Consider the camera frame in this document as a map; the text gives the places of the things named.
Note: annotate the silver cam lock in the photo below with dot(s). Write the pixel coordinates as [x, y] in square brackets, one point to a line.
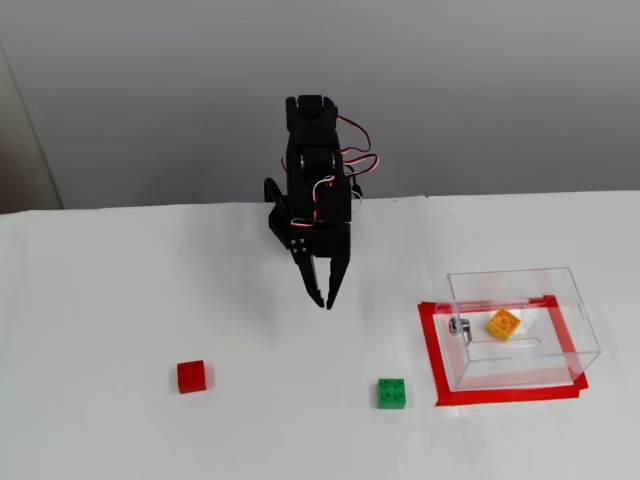
[460, 327]

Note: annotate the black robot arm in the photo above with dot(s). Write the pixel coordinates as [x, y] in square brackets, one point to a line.
[310, 150]

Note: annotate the yellow lego brick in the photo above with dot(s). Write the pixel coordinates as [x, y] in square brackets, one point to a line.
[502, 325]

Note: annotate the green lego brick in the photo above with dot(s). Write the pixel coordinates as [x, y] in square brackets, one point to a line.
[391, 394]

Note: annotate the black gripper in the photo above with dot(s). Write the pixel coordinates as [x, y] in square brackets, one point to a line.
[325, 243]

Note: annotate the red lego brick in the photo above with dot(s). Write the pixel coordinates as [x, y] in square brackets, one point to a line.
[191, 377]

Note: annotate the red tape square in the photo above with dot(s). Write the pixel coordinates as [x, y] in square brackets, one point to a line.
[505, 397]

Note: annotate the transparent acrylic box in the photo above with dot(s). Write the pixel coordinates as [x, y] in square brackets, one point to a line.
[525, 370]

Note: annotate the black table clamp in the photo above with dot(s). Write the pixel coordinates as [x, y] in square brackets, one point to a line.
[272, 192]

